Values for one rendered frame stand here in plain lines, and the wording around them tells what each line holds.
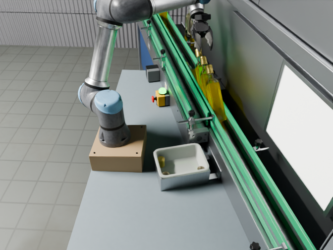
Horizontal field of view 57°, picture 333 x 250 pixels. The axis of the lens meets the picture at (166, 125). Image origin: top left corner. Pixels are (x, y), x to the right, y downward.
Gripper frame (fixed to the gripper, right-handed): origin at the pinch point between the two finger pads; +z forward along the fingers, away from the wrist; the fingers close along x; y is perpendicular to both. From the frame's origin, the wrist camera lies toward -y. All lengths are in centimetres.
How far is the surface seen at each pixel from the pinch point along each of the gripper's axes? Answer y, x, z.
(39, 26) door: 244, 123, -149
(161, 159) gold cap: 0, 31, 51
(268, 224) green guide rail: -39, 4, 79
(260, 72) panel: -26.5, -11.7, 23.3
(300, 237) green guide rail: -45, -3, 83
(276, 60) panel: -39.5, -11.6, 23.0
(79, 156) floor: 122, 81, 34
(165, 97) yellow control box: 30.6, 18.1, 15.0
